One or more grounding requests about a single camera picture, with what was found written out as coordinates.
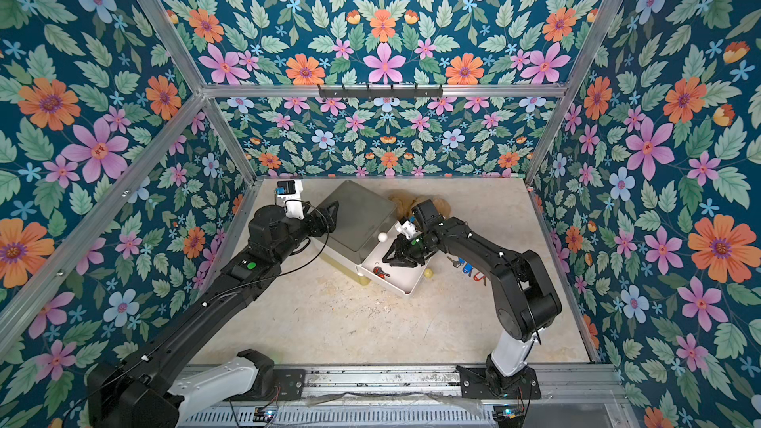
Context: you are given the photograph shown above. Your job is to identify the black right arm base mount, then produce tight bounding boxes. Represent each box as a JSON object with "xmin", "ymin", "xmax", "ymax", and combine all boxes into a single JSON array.
[{"xmin": 456, "ymin": 357, "xmax": 542, "ymax": 401}]

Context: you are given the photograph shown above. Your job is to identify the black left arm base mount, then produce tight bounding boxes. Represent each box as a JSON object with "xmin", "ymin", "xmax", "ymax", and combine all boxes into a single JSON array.
[{"xmin": 229, "ymin": 349, "xmax": 306, "ymax": 401}]

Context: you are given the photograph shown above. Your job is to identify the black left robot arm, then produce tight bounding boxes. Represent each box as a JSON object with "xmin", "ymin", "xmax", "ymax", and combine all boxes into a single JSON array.
[{"xmin": 87, "ymin": 202, "xmax": 340, "ymax": 427}]

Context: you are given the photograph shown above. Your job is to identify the white drawer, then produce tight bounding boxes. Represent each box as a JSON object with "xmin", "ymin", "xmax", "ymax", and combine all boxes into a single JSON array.
[{"xmin": 357, "ymin": 227, "xmax": 430, "ymax": 296}]

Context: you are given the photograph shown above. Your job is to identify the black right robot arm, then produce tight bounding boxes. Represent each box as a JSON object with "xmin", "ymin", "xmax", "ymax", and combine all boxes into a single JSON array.
[{"xmin": 382, "ymin": 200, "xmax": 562, "ymax": 380}]

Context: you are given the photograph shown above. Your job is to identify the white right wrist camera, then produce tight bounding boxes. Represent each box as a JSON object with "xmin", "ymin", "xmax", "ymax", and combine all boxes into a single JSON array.
[{"xmin": 394, "ymin": 220, "xmax": 419, "ymax": 241}]

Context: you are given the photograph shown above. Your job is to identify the white yellow drawer cabinet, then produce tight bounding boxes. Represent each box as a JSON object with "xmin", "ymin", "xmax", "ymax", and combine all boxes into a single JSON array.
[{"xmin": 321, "ymin": 248, "xmax": 371, "ymax": 287}]

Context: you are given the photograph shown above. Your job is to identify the aluminium front rail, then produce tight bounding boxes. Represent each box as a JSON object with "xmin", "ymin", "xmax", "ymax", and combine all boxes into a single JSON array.
[{"xmin": 178, "ymin": 364, "xmax": 639, "ymax": 427}]

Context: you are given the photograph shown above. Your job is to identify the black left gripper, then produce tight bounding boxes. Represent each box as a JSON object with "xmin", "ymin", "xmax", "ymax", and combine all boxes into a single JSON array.
[{"xmin": 268, "ymin": 199, "xmax": 338, "ymax": 268}]

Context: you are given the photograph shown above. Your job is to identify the brown teddy bear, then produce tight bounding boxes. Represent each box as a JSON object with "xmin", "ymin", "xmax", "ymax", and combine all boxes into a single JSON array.
[{"xmin": 386, "ymin": 190, "xmax": 452, "ymax": 221}]

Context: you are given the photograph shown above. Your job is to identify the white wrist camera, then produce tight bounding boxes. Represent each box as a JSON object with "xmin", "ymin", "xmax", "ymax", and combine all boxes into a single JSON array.
[
  {"xmin": 275, "ymin": 180, "xmax": 304, "ymax": 220},
  {"xmin": 394, "ymin": 220, "xmax": 419, "ymax": 241}
]

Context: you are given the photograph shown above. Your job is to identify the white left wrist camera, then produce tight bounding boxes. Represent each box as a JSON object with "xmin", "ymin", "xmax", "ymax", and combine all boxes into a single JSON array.
[{"xmin": 275, "ymin": 180, "xmax": 304, "ymax": 220}]

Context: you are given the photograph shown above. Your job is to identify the black hook rail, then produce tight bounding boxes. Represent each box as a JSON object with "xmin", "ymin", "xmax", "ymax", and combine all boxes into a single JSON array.
[{"xmin": 317, "ymin": 84, "xmax": 444, "ymax": 100}]

